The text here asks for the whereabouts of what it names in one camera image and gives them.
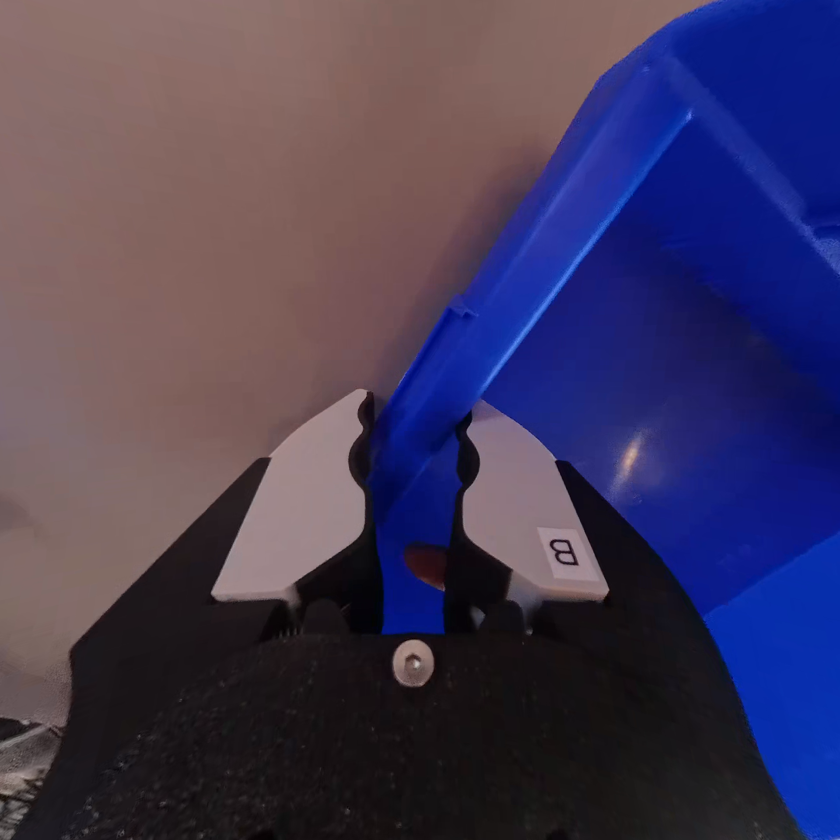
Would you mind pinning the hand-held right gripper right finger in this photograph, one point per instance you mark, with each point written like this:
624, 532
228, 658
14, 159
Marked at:
525, 499

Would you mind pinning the blue plastic bin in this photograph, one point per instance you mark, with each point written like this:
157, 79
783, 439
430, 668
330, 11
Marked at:
656, 328

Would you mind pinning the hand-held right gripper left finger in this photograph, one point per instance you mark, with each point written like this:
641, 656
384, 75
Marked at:
295, 512

